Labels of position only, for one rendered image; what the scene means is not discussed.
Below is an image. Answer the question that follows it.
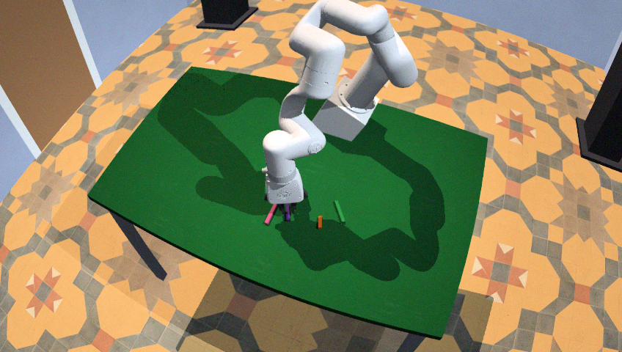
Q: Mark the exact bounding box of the green rod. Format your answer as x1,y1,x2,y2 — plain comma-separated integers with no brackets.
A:
334,200,345,224

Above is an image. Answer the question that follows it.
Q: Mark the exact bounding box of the pink rod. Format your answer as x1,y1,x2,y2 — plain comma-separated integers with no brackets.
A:
265,205,277,225

